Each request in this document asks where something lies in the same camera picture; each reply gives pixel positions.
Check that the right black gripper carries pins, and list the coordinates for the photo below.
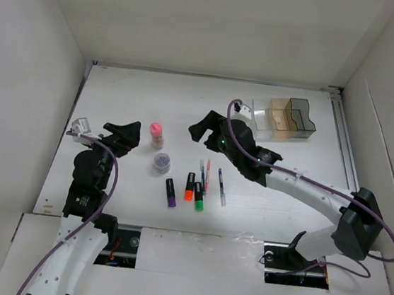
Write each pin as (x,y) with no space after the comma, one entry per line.
(213,121)

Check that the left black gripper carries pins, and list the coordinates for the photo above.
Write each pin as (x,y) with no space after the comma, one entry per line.
(124,138)

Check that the pink cap glue bottle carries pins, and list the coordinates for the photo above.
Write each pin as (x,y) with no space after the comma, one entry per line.
(156,132)

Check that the teal pen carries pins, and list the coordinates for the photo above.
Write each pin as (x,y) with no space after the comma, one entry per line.
(203,176)

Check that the orange pen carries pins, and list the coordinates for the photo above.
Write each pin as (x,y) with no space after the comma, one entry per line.
(206,187)

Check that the blue pen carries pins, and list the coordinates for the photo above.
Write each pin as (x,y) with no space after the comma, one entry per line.
(221,187)

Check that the orange highlighter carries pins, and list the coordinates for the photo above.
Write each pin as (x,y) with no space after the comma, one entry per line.
(190,187)

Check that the purple highlighter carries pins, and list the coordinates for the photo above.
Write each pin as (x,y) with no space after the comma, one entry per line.
(170,193)

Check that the green highlighter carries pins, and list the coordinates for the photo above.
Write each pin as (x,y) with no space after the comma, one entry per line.
(198,193)

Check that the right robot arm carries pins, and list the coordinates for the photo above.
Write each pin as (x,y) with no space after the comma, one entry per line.
(353,215)

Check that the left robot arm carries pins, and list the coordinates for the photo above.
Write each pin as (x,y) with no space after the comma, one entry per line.
(84,229)

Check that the three-compartment plastic organizer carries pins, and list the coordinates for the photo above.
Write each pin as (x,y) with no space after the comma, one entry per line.
(281,119)

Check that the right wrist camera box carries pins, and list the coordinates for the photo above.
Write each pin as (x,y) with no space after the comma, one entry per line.
(242,112)

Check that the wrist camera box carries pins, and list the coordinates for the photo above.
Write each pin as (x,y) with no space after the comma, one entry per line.
(242,112)
(81,126)

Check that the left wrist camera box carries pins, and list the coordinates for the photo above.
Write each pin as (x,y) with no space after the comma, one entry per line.
(81,126)

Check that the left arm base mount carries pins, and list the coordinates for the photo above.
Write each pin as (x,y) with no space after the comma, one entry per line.
(122,251)

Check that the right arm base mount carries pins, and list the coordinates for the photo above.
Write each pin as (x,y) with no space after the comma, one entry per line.
(284,266)

